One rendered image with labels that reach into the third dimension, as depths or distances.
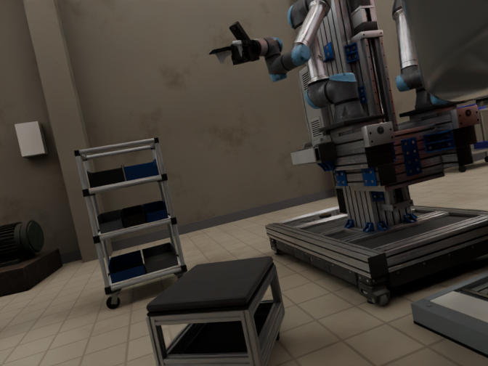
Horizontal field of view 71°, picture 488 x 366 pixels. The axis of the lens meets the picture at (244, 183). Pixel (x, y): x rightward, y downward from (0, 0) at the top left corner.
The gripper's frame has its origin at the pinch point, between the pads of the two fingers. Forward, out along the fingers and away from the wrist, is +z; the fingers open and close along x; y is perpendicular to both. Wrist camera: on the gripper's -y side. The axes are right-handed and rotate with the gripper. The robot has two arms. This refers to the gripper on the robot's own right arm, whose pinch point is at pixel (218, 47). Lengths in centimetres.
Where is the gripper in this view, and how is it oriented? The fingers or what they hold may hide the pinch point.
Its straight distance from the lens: 145.6
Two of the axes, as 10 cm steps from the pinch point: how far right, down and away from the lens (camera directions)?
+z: -7.0, 3.4, -6.3
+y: 2.3, 9.4, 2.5
